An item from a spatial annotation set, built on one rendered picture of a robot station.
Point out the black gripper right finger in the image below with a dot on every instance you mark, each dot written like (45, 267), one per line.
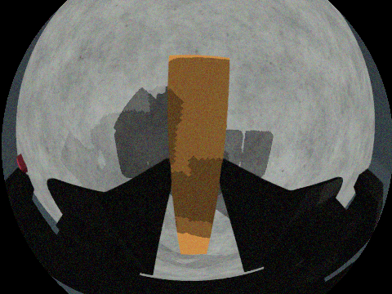
(261, 213)

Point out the red rectangular block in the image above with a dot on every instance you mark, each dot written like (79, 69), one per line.
(21, 163)

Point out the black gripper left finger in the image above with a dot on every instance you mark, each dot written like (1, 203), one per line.
(131, 213)

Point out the orange bar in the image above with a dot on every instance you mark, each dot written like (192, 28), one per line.
(197, 104)

